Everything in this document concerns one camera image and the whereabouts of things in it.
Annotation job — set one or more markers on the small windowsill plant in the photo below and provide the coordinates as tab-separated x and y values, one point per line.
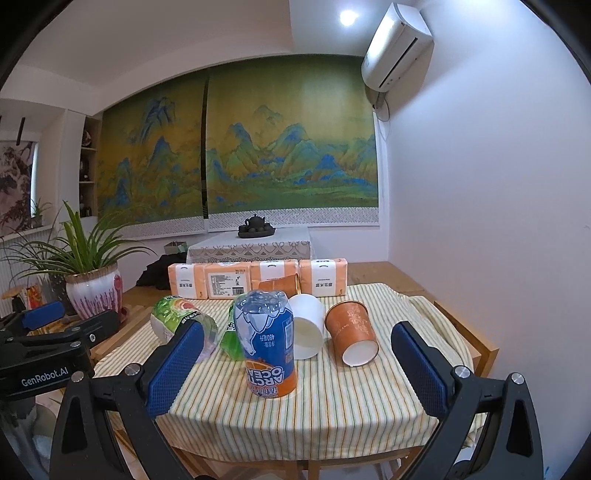
39	212

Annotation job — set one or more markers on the dark tea tray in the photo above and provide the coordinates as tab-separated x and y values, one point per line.
256	232

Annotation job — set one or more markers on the black bag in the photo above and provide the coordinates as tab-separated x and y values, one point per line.
154	274

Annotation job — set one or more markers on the white air conditioner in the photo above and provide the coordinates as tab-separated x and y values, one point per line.
397	46

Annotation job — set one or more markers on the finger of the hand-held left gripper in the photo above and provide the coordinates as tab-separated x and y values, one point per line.
99	330
44	316

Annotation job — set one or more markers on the green label plastic bottle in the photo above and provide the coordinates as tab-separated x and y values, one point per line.
173	314

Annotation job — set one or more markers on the wall display shelf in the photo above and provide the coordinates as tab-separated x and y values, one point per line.
87	166

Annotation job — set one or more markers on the blue and orange plastic bottle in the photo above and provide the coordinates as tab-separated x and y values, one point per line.
265	344

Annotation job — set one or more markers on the white cloth covered table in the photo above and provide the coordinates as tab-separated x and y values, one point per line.
249	249

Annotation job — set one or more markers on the striped yellow tablecloth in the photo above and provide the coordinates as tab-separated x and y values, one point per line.
346	401

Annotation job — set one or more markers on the potted green plant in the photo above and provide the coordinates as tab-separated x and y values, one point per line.
92	290

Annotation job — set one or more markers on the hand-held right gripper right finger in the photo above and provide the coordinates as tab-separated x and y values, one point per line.
418	369

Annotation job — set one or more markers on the wooden table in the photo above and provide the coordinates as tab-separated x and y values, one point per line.
378	272

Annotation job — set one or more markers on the orange patterned paper cup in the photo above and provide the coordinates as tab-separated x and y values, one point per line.
281	284
351	334

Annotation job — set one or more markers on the narrow landscape painting blind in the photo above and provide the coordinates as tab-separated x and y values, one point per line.
152	161

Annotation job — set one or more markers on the ink wall painting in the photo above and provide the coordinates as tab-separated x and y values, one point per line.
16	184

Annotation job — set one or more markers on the orange tissue pack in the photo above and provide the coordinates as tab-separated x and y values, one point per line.
187	280
228	281
323	277
274	268

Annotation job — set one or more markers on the green paper bag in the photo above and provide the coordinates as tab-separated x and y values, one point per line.
175	248

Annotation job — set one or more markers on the wide landscape painting blind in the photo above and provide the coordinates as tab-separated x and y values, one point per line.
295	138

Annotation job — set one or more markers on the white paper cup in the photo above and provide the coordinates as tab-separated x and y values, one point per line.
307	330

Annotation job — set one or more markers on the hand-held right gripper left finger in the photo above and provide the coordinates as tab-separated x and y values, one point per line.
175	364

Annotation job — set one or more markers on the round ceiling light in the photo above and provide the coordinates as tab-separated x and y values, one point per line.
349	17

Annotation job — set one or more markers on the dark teapot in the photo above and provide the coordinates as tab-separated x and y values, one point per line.
255	220

